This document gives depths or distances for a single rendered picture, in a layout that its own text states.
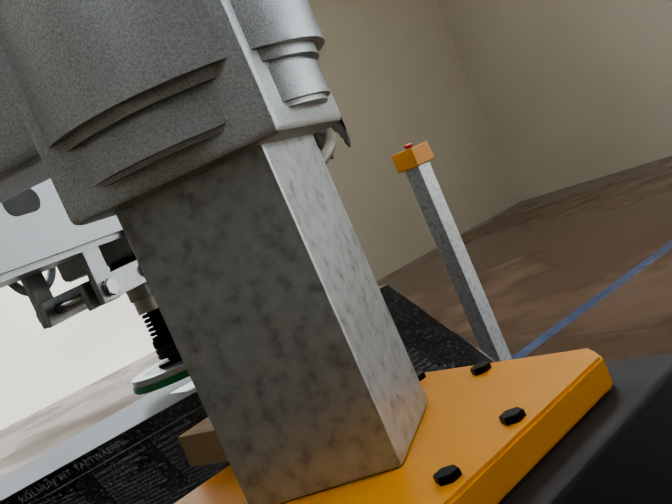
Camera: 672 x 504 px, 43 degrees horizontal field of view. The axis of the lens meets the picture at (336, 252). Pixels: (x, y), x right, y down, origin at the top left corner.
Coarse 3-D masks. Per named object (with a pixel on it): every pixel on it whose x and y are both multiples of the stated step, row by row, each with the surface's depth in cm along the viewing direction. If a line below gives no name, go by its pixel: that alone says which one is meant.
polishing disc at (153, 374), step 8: (152, 368) 185; (168, 368) 174; (176, 368) 171; (184, 368) 172; (136, 376) 184; (144, 376) 178; (152, 376) 173; (160, 376) 171; (168, 376) 171; (136, 384) 175; (144, 384) 173
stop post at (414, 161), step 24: (408, 168) 352; (432, 192) 353; (432, 216) 355; (456, 240) 356; (456, 264) 355; (456, 288) 360; (480, 288) 359; (480, 312) 356; (480, 336) 360; (504, 360) 359
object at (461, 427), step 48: (432, 384) 115; (480, 384) 106; (528, 384) 98; (576, 384) 93; (432, 432) 96; (480, 432) 90; (528, 432) 86; (384, 480) 88; (432, 480) 83; (480, 480) 80
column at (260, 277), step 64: (192, 192) 90; (256, 192) 88; (320, 192) 98; (192, 256) 91; (256, 256) 89; (320, 256) 90; (192, 320) 93; (256, 320) 91; (320, 320) 89; (384, 320) 103; (256, 384) 92; (320, 384) 90; (384, 384) 94; (256, 448) 94; (320, 448) 92; (384, 448) 90
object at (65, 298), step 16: (112, 272) 164; (128, 272) 168; (80, 288) 156; (112, 288) 158; (128, 288) 167; (48, 304) 162; (64, 304) 162; (80, 304) 161; (96, 304) 158; (48, 320) 161; (64, 320) 165
